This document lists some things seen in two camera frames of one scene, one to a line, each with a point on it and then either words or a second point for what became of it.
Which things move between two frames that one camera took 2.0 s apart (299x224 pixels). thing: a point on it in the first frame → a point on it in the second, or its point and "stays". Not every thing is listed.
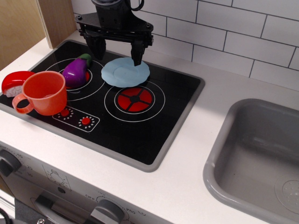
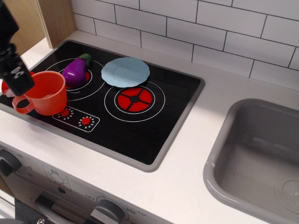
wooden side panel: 24,23 stays
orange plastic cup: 45,92 stays
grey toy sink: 254,165 stays
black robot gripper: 115,22 → 13,70
